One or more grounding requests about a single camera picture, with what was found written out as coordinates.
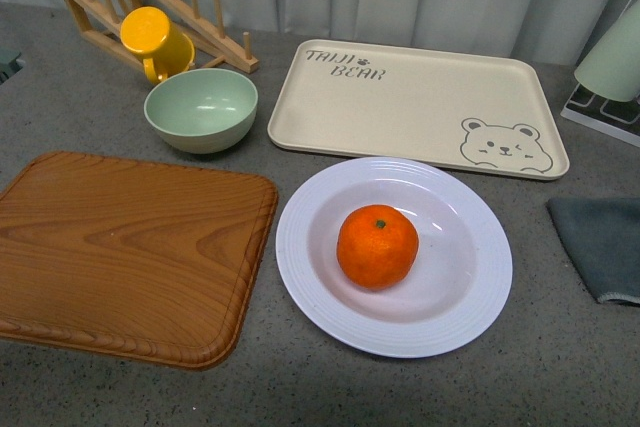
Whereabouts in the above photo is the orange fruit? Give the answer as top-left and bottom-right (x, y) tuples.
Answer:
(336, 204), (419, 290)

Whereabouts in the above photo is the white ridged plate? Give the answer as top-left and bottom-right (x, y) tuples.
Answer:
(275, 157), (513, 358)

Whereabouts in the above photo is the light green bowl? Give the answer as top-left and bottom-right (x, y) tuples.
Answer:
(144, 68), (259, 154)

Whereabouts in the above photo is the beige bear serving tray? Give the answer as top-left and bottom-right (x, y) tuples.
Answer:
(268, 40), (570, 180)

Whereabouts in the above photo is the brown wooden tray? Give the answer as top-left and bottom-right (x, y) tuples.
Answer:
(1, 151), (278, 370)

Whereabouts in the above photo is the yellow mug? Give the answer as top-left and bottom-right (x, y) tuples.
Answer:
(120, 6), (195, 85)

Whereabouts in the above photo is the grey folded cloth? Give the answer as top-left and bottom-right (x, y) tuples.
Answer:
(547, 197), (639, 306)

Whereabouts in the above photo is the wooden dish rack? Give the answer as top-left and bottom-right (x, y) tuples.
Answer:
(64, 0), (259, 73)

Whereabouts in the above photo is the light green cup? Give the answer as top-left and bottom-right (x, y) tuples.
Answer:
(574, 1), (639, 102)

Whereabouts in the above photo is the white wire cup rack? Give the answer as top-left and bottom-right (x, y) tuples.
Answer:
(561, 0), (639, 147)

